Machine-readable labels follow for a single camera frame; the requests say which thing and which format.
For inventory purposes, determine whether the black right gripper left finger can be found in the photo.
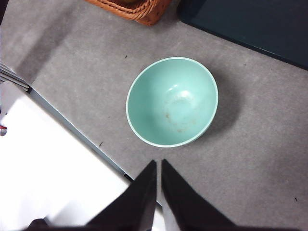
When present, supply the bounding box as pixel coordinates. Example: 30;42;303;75
86;159;158;231

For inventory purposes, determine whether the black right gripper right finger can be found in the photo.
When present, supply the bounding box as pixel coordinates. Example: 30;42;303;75
160;158;236;231

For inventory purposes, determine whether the teal ceramic bowl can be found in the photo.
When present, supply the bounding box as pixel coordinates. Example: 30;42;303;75
126;57;219;148

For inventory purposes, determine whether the grey slatted panel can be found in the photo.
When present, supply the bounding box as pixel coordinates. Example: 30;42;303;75
0;62;31;92

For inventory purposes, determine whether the brown wicker basket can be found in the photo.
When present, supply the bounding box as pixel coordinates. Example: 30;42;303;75
84;0;173;26

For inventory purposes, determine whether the dark green rectangular tray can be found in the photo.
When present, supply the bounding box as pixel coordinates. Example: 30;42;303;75
178;0;308;71

